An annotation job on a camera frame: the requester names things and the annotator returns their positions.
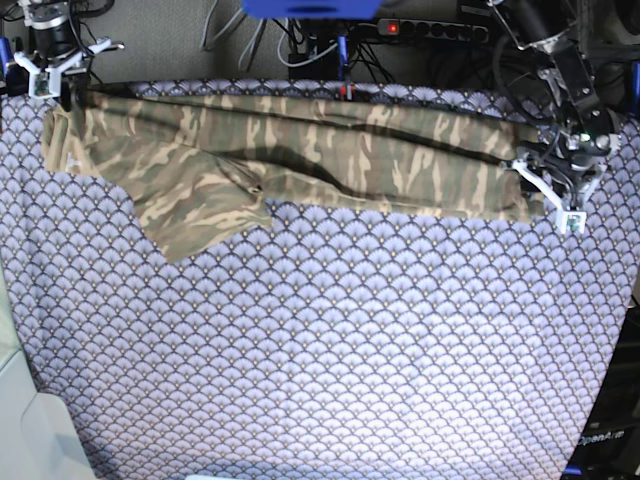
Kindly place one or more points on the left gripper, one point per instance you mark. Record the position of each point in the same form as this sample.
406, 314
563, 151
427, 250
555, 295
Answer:
572, 154

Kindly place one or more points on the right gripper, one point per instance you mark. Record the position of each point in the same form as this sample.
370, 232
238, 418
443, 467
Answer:
73, 91

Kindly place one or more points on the camouflage T-shirt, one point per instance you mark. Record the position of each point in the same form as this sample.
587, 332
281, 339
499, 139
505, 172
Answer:
200, 169

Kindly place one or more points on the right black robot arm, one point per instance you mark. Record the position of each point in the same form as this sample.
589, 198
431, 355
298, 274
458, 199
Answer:
51, 22

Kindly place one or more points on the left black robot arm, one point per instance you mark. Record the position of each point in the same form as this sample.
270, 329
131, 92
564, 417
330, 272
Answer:
585, 132

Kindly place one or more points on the red black table clamp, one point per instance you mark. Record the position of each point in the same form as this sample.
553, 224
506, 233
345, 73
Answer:
347, 92

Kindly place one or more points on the black power strip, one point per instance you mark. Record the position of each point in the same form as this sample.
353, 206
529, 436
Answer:
421, 29

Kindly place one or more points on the black OpenArm box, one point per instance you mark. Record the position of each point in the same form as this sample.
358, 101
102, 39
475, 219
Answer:
608, 447

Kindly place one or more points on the white plastic bin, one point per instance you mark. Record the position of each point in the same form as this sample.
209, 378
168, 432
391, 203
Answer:
38, 438

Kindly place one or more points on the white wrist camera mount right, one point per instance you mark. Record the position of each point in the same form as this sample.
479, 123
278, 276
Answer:
45, 81

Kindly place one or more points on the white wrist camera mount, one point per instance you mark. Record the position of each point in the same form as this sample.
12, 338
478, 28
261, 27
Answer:
45, 81
571, 215

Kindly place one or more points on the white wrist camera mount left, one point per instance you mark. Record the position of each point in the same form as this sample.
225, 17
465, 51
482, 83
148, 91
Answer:
571, 215

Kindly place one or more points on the blue vertical clamp post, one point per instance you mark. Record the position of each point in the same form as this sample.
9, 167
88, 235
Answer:
343, 56

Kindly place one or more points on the blue mount plate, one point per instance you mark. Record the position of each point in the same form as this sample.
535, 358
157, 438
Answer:
311, 9

